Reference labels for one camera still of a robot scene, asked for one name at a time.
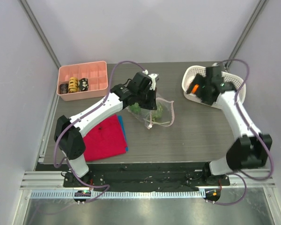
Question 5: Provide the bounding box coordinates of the clear zip top bag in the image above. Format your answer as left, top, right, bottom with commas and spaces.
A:
126, 94, 175, 129

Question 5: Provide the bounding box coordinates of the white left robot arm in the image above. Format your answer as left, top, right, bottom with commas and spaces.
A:
55, 72, 159, 187

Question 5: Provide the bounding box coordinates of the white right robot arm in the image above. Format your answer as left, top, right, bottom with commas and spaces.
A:
182, 65, 273, 185

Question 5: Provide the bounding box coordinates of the green fake lettuce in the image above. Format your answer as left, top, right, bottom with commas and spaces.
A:
129, 103, 141, 115

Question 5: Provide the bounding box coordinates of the white perforated plastic basket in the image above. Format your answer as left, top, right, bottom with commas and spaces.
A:
182, 66, 246, 109

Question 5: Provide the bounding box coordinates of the blue folded cloth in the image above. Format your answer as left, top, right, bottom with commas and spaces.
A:
116, 115, 128, 155

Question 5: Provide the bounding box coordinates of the pink compartment tray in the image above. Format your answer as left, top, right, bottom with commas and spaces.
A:
56, 61, 108, 101

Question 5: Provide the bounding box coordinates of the red folded cloth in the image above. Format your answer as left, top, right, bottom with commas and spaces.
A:
83, 115, 119, 162

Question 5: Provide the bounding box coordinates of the black white patterned item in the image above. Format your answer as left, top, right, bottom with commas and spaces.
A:
78, 78, 89, 92

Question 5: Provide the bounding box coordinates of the yellow spiral item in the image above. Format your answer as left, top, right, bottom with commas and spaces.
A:
68, 77, 79, 93

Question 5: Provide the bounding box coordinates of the dark brown round item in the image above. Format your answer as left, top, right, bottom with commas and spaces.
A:
59, 83, 68, 94

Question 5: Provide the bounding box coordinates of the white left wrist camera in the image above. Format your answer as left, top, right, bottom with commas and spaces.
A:
142, 70, 159, 90

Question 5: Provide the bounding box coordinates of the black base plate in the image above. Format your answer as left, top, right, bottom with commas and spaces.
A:
63, 161, 230, 192

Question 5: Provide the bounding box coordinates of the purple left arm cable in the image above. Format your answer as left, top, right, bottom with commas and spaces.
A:
53, 60, 148, 203

